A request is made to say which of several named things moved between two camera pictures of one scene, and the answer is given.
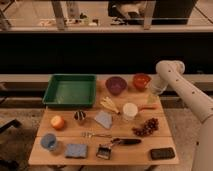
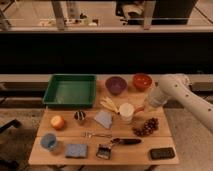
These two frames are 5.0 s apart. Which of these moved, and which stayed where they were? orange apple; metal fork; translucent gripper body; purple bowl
Moved: translucent gripper body
Stayed: orange apple; purple bowl; metal fork
